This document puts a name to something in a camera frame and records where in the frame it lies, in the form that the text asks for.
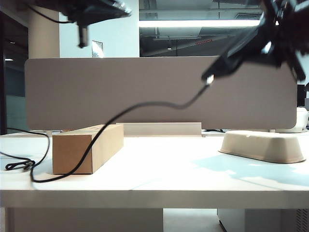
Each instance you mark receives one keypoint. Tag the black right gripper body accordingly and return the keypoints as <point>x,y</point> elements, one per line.
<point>285,33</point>

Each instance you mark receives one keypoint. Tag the left gripper broad black finger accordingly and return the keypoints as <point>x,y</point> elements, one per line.
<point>111,10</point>

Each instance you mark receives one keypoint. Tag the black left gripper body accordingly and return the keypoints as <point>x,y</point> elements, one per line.
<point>77,12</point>

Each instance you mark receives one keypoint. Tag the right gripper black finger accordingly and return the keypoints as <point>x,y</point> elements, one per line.
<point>256,54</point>

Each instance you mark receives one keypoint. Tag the left gripper slim black finger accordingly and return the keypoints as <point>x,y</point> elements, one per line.
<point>83,36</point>

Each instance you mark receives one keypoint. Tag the black smartphone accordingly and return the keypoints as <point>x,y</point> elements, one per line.
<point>229,55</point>

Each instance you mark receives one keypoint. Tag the red illuminated ceiling sign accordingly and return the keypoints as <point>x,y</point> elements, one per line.
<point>203,42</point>

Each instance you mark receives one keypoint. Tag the black monitor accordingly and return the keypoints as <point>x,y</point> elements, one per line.
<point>301,94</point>

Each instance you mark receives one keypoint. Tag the white rounded appliance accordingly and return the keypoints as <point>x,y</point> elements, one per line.
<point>303,120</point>

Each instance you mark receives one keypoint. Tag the grey-brown fabric desk divider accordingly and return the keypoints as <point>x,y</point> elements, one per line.
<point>157,84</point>

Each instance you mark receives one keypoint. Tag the beige pulp paper tray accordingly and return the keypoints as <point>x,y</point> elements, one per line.
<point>260,147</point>

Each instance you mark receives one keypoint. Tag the brown cardboard box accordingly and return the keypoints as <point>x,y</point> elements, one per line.
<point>70,157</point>

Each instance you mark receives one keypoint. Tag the white under-desk cabinet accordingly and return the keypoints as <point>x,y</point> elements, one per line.
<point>260,221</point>

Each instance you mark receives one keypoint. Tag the white desk support panel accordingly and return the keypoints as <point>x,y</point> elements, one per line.
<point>84,221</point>

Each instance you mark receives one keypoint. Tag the framed wall poster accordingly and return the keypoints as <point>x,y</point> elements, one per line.
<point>97,49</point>

